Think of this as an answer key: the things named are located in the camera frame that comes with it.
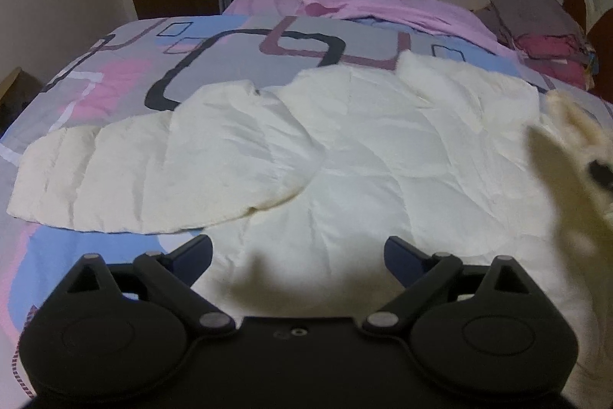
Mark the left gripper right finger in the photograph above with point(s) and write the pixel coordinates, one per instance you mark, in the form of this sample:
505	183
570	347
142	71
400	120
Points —
425	279

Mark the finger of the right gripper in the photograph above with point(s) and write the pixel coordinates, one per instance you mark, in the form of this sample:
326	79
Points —
602	175

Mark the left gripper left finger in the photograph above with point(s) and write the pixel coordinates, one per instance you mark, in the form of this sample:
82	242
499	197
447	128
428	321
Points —
168	278

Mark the white puffer jacket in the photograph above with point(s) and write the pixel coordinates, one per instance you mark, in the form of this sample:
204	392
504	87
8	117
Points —
298	187

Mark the stack of folded clothes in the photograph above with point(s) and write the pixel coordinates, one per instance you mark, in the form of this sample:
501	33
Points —
545	37

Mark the red and white headboard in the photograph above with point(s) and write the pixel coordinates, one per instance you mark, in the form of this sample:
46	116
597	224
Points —
599	36

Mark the patterned grey bed sheet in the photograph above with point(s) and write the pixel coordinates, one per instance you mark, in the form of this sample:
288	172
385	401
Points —
155	65

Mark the wooden bedside furniture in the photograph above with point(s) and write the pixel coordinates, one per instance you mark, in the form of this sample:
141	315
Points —
18	90

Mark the pink blanket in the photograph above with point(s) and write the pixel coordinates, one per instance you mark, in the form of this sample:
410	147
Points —
431	16

